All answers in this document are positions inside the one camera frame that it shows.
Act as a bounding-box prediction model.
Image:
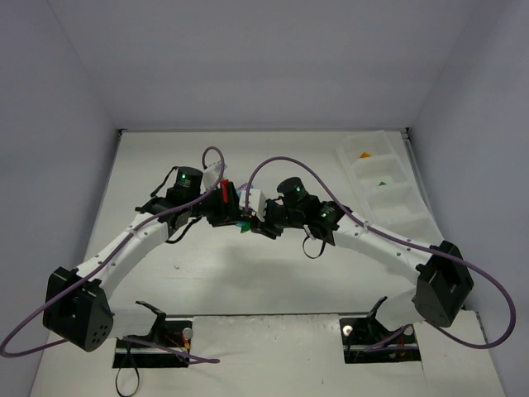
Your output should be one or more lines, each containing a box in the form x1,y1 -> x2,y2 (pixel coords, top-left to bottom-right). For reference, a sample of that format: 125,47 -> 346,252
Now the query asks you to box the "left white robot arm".
43,161 -> 239,352

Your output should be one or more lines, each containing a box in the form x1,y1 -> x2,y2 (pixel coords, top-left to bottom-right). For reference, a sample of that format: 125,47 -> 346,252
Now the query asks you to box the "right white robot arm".
241,177 -> 474,331

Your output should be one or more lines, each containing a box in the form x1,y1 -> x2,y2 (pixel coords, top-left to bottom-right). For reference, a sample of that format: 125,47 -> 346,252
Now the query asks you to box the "red long lego brick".
220,179 -> 230,203

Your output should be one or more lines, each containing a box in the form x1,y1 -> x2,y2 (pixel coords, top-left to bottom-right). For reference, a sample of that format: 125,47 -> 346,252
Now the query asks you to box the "clear plastic compartment tray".
336,131 -> 443,245

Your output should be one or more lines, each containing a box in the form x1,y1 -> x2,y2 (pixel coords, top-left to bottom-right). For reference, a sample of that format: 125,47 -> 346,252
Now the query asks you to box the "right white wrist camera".
239,188 -> 267,222

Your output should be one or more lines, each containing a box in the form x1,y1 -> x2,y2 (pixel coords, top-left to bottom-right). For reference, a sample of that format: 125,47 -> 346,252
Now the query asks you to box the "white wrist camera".
202,161 -> 224,191
239,188 -> 267,222

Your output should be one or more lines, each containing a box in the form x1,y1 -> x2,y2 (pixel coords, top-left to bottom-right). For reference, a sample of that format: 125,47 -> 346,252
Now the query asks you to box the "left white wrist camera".
202,161 -> 224,191

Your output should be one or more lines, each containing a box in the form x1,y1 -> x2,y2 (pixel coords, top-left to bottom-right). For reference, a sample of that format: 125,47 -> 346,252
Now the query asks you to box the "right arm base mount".
339,296 -> 422,365

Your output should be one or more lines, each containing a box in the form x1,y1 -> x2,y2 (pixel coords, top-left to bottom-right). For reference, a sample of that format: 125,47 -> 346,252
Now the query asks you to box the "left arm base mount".
112,301 -> 193,369

